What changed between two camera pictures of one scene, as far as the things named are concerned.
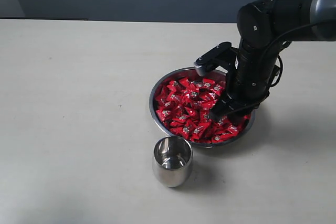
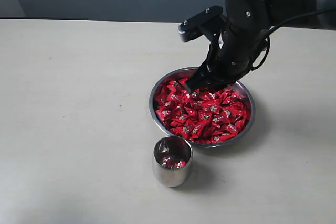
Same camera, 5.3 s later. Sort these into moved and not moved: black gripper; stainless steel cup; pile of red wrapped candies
Moved: black gripper
Not moved: pile of red wrapped candies; stainless steel cup
